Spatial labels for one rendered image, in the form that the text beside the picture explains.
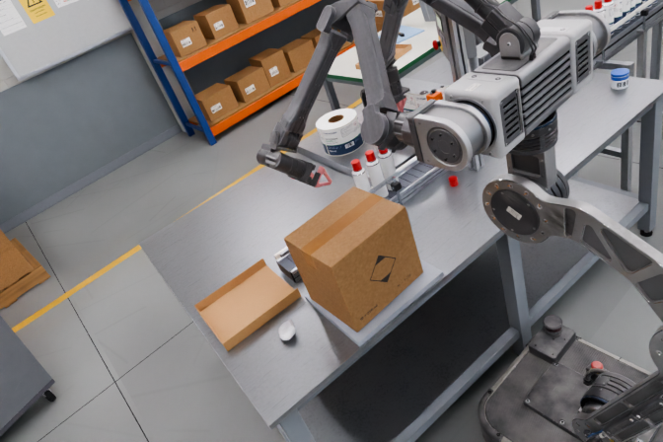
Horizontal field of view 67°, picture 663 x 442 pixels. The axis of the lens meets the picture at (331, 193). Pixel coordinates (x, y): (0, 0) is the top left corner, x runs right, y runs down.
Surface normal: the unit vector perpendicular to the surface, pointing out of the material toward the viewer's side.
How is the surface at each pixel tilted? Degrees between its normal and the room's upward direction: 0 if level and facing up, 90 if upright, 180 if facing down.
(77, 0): 90
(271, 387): 0
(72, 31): 90
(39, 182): 90
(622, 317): 0
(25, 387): 93
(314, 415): 0
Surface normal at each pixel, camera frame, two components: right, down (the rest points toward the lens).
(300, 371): -0.30, -0.80
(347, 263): 0.61, 0.26
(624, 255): -0.73, 0.55
